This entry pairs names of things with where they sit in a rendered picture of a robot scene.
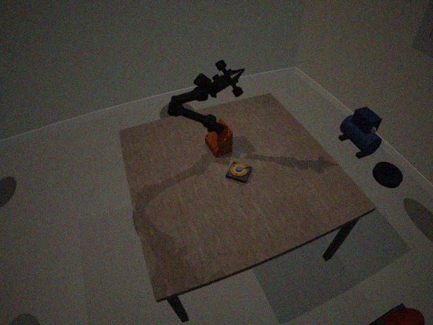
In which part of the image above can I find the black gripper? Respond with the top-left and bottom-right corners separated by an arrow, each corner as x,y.
214,60 -> 245,97

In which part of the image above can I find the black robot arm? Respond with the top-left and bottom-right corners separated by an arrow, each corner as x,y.
167,73 -> 229,135

